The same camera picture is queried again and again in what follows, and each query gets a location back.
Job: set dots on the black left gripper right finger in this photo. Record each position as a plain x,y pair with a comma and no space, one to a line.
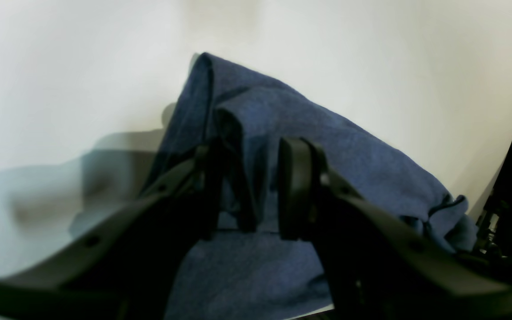
377,267

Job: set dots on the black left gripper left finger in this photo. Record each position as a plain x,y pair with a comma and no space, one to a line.
124,267

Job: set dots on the navy blue t-shirt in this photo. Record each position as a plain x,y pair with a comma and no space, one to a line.
247,272

